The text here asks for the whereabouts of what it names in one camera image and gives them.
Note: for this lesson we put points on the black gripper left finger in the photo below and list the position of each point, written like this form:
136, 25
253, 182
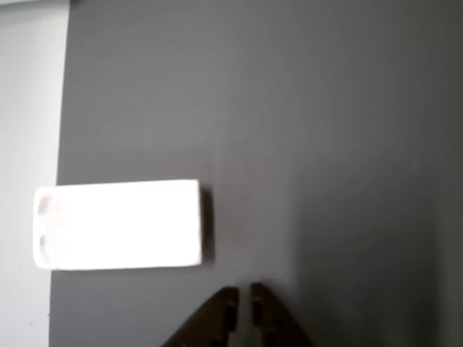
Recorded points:
220, 318

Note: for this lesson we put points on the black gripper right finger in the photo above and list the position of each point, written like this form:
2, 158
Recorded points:
275, 321

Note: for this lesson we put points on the white rectangular block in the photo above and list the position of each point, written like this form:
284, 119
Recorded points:
115, 224

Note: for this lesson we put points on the grey desk mat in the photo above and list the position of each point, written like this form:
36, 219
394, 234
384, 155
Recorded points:
307, 108

